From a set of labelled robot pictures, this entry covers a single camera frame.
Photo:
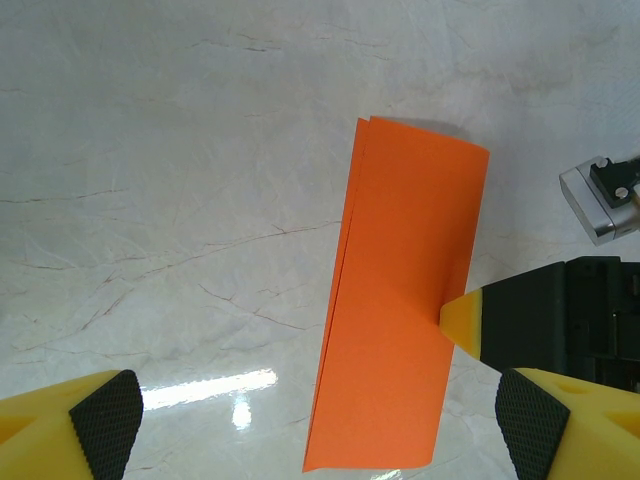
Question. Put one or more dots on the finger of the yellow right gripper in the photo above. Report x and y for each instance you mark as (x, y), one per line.
(520, 320)

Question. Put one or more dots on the orange paper sheet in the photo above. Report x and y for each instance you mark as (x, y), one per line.
(395, 300)

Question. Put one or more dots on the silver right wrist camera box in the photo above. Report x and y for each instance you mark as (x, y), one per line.
(587, 210)

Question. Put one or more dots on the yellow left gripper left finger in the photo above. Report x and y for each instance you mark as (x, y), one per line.
(45, 435)

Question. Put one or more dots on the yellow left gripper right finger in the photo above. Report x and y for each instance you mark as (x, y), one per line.
(590, 435)

